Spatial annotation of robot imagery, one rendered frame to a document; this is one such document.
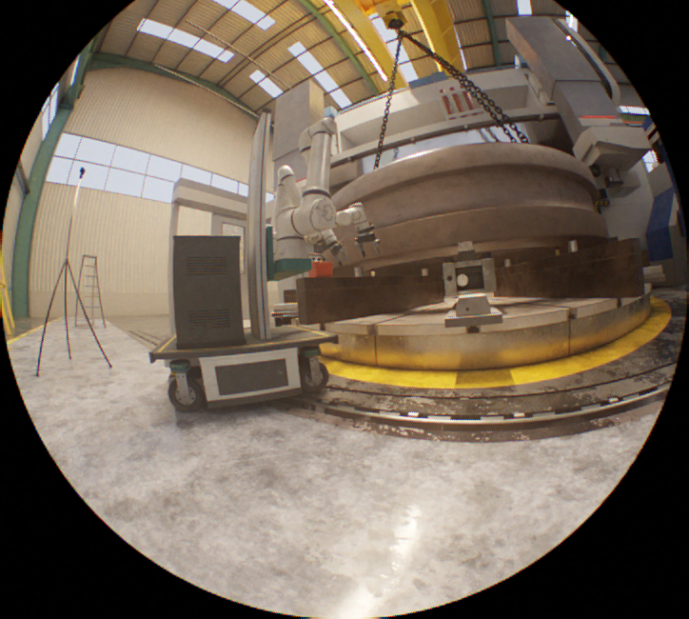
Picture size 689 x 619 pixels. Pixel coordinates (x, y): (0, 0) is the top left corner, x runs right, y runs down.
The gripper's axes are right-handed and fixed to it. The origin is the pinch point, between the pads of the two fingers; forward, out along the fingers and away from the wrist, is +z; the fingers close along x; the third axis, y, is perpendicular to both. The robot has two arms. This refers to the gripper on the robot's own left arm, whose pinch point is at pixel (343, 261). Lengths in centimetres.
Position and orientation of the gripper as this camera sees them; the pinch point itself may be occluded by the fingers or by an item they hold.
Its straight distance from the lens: 192.2
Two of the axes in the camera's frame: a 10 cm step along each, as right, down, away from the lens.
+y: 8.1, -4.3, 4.1
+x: -3.5, 2.2, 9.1
